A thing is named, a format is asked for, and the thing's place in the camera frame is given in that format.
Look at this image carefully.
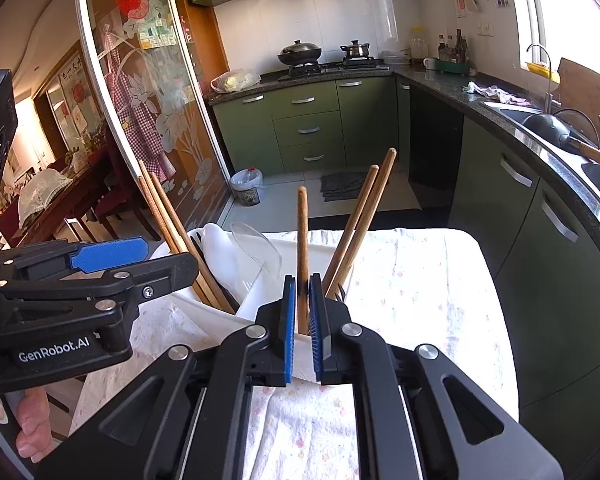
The chrome faucet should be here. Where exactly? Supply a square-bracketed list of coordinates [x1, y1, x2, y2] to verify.
[525, 42, 556, 111]

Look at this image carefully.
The steel kitchen sink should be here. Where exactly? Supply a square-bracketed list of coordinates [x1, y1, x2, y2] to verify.
[482, 100, 600, 201]

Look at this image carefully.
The yellow faucet caddy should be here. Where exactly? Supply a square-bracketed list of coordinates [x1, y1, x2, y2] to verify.
[525, 61, 562, 83]

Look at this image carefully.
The black lidded wok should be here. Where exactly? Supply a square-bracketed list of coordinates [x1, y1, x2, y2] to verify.
[277, 40, 323, 67]

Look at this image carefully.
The clear plastic bag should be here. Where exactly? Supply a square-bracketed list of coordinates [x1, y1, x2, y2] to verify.
[210, 70, 262, 93]

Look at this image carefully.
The etched glass sliding door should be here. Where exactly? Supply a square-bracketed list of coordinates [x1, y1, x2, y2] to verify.
[72, 0, 231, 241]

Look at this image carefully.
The kitchen window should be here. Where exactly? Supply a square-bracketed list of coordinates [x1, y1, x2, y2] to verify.
[505, 0, 600, 91]

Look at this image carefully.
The green curved base cabinet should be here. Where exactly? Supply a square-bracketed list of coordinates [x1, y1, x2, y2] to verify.
[397, 80, 600, 480]

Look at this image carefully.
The black wok with wooden handle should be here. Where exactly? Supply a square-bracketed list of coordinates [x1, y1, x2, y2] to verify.
[522, 112, 600, 171]

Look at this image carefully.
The crumpled dish cloth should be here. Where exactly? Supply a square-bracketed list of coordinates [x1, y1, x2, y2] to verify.
[462, 80, 531, 107]

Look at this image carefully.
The dark granite countertop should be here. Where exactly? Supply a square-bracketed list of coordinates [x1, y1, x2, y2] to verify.
[207, 62, 600, 241]

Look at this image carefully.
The white floral tablecloth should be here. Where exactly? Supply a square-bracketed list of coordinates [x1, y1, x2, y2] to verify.
[67, 227, 521, 480]

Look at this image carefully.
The clear plastic spoon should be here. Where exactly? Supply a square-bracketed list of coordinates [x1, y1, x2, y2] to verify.
[230, 221, 284, 287]

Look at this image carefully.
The dark wooden dining table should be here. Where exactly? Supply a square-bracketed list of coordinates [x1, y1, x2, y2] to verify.
[0, 157, 113, 248]

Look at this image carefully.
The white plastic utensil holder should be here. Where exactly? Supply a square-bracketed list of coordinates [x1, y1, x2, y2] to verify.
[152, 222, 361, 386]

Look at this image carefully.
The pale wooden chopstick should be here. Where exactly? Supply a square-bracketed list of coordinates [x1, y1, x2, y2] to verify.
[137, 160, 208, 308]

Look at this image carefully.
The red-banded wooden chopstick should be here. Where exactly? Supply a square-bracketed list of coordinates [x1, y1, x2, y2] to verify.
[327, 148, 397, 293]
[321, 164, 380, 288]

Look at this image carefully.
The lined trash bin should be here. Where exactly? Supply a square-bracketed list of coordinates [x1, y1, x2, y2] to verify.
[229, 167, 266, 207]

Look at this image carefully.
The steel cooking pot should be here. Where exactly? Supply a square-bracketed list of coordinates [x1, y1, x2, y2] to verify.
[340, 40, 371, 60]

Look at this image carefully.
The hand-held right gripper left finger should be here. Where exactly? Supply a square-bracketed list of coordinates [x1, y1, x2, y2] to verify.
[35, 275, 297, 480]

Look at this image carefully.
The red checked apron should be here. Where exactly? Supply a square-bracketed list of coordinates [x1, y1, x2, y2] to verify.
[105, 27, 176, 181]

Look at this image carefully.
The brown cutting board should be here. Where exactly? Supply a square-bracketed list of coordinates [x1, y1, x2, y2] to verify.
[555, 57, 600, 131]

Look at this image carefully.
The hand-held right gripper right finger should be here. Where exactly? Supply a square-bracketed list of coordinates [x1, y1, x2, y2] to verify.
[307, 276, 565, 480]

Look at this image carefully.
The red paper door decoration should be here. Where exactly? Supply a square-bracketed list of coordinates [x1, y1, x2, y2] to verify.
[112, 0, 151, 21]

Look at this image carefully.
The white lace food cover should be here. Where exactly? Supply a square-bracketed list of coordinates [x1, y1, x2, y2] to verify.
[17, 167, 76, 231]

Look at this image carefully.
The person's left hand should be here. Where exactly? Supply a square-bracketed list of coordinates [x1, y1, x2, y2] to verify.
[0, 387, 59, 463]

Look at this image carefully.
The black gas stove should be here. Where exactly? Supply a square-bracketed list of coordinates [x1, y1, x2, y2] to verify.
[277, 57, 388, 81]

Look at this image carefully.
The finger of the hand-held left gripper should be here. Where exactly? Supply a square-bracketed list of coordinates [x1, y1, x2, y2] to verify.
[9, 237, 150, 282]
[91, 252, 200, 357]

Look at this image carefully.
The dark dining chair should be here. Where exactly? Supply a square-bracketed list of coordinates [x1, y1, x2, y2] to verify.
[62, 210, 101, 243]
[92, 160, 161, 241]

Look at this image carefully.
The clear glass jar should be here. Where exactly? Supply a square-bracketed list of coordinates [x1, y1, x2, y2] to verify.
[410, 27, 428, 61]

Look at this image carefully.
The green drawer cabinet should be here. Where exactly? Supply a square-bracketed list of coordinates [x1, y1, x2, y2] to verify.
[209, 76, 411, 178]

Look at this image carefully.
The dark grey floor mat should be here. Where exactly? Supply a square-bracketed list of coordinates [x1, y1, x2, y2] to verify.
[320, 171, 368, 203]

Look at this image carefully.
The framed wall poster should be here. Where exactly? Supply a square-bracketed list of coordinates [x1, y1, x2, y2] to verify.
[57, 52, 106, 151]

